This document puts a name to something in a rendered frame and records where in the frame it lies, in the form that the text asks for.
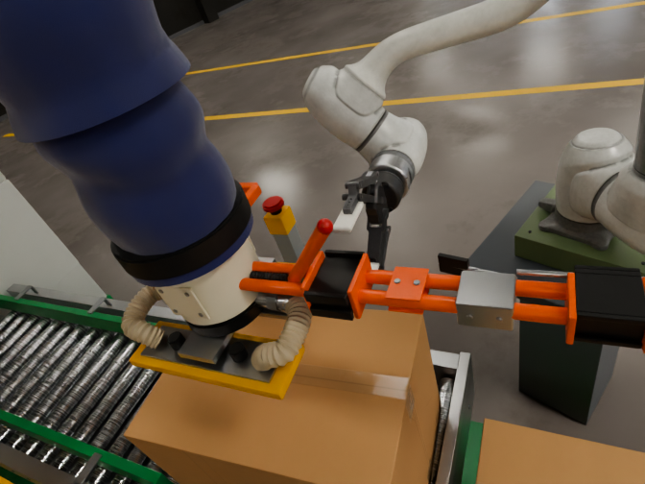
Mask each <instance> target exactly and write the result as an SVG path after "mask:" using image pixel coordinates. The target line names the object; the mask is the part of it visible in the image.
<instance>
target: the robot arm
mask: <svg viewBox="0 0 645 484"><path fill-rule="evenodd" d="M548 1H549V0H486V1H484V2H481V3H478V4H475V5H472V6H470V7H467V8H464V9H461V10H458V11H455V12H451V13H448V14H446V15H443V16H440V17H437V18H434V19H431V20H428V21H425V22H423V23H420V24H418V25H415V26H412V27H409V28H407V29H404V30H402V31H400V32H397V33H395V34H393V35H391V36H389V37H387V38H386V39H384V40H383V41H381V42H380V43H379V44H378V45H376V46H375V47H374V48H373V49H372V50H371V51H370V52H369V53H368V54H367V55H366V56H365V57H364V58H363V59H361V60H360V61H359V62H357V63H354V64H347V65H346V66H345V67H344V68H343V69H341V70H339V69H337V68H336V67H334V66H332V65H322V66H320V67H317V68H315V69H314V70H313V71H312V72H311V74H310V76H309V78H308V80H307V82H306V84H305V86H304V89H303V91H302V97H303V100H304V104H305V105H306V107H307V109H308V110H309V112H310V113H311V114H312V115H313V117H314V118H315V119H316V120H317V121H318V122H319V123H320V124H321V125H322V126H323V127H324V128H325V129H326V130H328V131H329V132H330V133H331V134H333V135H334V136H335V137H336V138H338V139H339V140H341V141H342V142H344V143H345V144H347V145H348V146H350V147H352V148H353V149H354V150H356V151H357V152H358V153H359V154H360V155H361V156H362V157H363V158H364V159H365V160H366V161H367V162H368V164H369V165H370V167H369V169H368V171H365V172H364V174H363V175H362V176H361V177H359V178H356V179H353V180H351V181H346V183H345V188H346V189H348V193H343V195H342V200H343V201H346V202H345V204H344V206H343V209H342V211H341V213H340V215H339V216H338V218H337V220H336V222H335V224H334V226H333V231H332V232H344V233H351V231H352V229H353V226H354V224H355V222H356V220H357V218H358V216H359V214H360V212H361V210H362V208H363V205H364V204H366V213H367V217H368V222H367V231H368V232H369V240H368V251H367V254H368V256H369V260H370V266H371V268H372V270H384V268H385V266H384V264H385V257H386V251H387V246H388V240H389V235H390V232H391V226H387V219H388V217H389V213H390V212H391V211H393V210H395V209H396V208H397V207H398V206H399V204H400V201H401V199H402V198H404V197H405V196H406V195H407V193H408V191H409V189H410V186H411V183H412V181H413V179H414V177H415V175H416V174H417V173H418V171H419V170H420V168H421V166H422V163H423V162H424V159H425V155H426V151H427V141H428V140H427V132H426V130H425V128H424V126H423V125H422V124H421V123H420V122H419V121H418V120H417V119H414V118H410V117H397V116H395V115H393V114H391V113H389V112H388V111H387V110H385V109H384V108H383V107H382V105H383V101H384V100H385V98H386V93H385V84H386V82H387V79H388V78H389V76H390V74H391V73H392V72H393V70H394V69H395V68H396V67H397V66H399V65H400V64H401V63H403V62H405V61H407V60H409V59H412V58H415V57H418V56H421V55H425V54H428V53H432V52H435V51H439V50H441V49H445V48H448V47H452V46H455V45H459V44H462V43H466V42H469V41H472V40H475V39H479V38H482V37H486V36H491V35H494V34H497V33H500V32H502V31H505V30H507V29H509V28H511V27H512V26H514V25H516V24H518V23H520V22H521V21H523V20H525V19H526V18H528V17H529V16H531V15H532V14H533V13H535V12H536V11H538V10H539V9H540V8H541V7H542V6H544V5H545V4H546V3H547V2H548ZM361 188H363V189H362V193H360V192H359V189H361ZM538 206H539V207H541V208H543V209H545V210H547V211H549V212H550V213H551V214H550V215H549V216H548V217H547V218H546V219H544V220H542V221H541V222H539V224H538V228H539V229H540V230H542V231H548V232H553V233H555V234H558V235H561V236H564V237H567V238H570V239H573V240H576V241H579V242H582V243H585V244H587V245H589V246H591V247H593V248H594V249H596V250H598V251H604V250H606V249H607V248H608V247H609V242H610V241H611V239H612V238H613V237H614V236H616V237H617V238H618V239H620V240H621V241H623V242H624V243H625V244H627V245H628V246H630V247H631V248H633V249H634V250H636V251H638V252H639V253H641V254H644V255H645V77H644V85H643V92H642V100H641V108H640V115H639V123H638V131H637V139H636V146H635V153H633V145H632V144H631V142H630V141H629V140H628V139H627V138H626V137H625V136H624V135H623V134H621V133H619V132H617V131H615V130H613V129H609V128H594V129H589V130H585V131H583V132H580V133H578V134H577V135H576V136H575V137H574V138H573V139H571V140H570V141H569V142H568V144H567V145H566V147H565V148H564V150H563V152H562V154H561V157H560V160H559V164H558V170H557V177H556V199H549V198H541V199H540V202H539V203H538ZM371 224H373V225H379V226H377V228H376V227H372V226H371Z"/></svg>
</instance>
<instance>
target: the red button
mask: <svg viewBox="0 0 645 484"><path fill-rule="evenodd" d="M283 205H284V200H283V198H282V197H279V196H273V197H270V198H268V199H267V200H265V202H264V203H263V205H262V207H263V209H264V211H266V212H270V213H271V214H272V215H277V214H279V213H280V212H281V211H282V207H283Z"/></svg>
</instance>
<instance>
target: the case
mask: <svg viewBox="0 0 645 484"><path fill-rule="evenodd" d="M353 316H354V319H353V321H348V320H341V319H333V318H325V317H318V316H313V315H312V319H311V324H310V328H309V329H308V330H309V331H308V333H307V334H306V336H307V337H306V338H305V339H304V343H303V344H302V345H303V346H304V354H303V356H302V358H301V360H300V362H299V365H298V367H297V369H296V372H295V374H294V376H293V378H292V380H291V383H290V385H289V387H288V389H287V391H286V394H285V396H284V398H283V399H273V398H268V397H264V396H260V395H256V394H252V393H248V392H244V391H239V390H235V389H231V388H227V387H223V386H219V385H215V384H210V383H206V382H202V381H198V380H194V379H190V378H186V377H181V376H177V375H170V374H165V373H162V375H161V376H160V378H159V380H158V381H157V383H156V384H155V386H154V388H153V390H152V391H151V393H150V394H149V396H147V398H146V400H145V401H144V403H143V404H142V406H141V407H140V409H139V411H138V412H137V414H136V415H135V417H134V419H133V420H132V422H131V424H130V425H129V427H128V429H127V430H126V432H125V433H124V436H125V437H126V438H127V439H128V440H129V441H130V442H132V443H133V444H134V445H135V446H136V447H137V448H139V449H140V450H141V451H142V452H143V453H145V454H146V455H147V456H148V457H149V458H150V459H152V460H153V461H154V462H155V463H156V464H157V465H159V466H160V467H161V468H162V469H163V470H164V471H166V472H167V473H168V474H169V475H170V476H172V477H173V478H174V479H175V480H176V481H177V482H178V483H179V484H431V479H432V471H433V464H434V456H435V448H436V442H437V434H438V426H439V418H440V411H441V400H440V395H439V390H438V385H437V380H436V376H435V371H434V366H433V361H432V356H431V351H430V347H429V342H428V337H427V332H426V327H425V323H424V318H423V314H422V315H420V314H413V313H404V312H395V311H388V310H373V309H364V310H363V313H362V316H361V318H360V319H356V318H355V315H354V312H353ZM285 323H286V320H282V319H276V318H269V317H261V316H257V317H256V318H255V319H254V320H253V321H252V322H251V323H249V324H248V325H247V326H245V327H244V328H241V329H239V330H237V331H235V332H234V333H239V334H246V335H251V336H257V337H263V338H269V339H275V340H277V339H279V335H281V331H282V330H283V327H284V326H285Z"/></svg>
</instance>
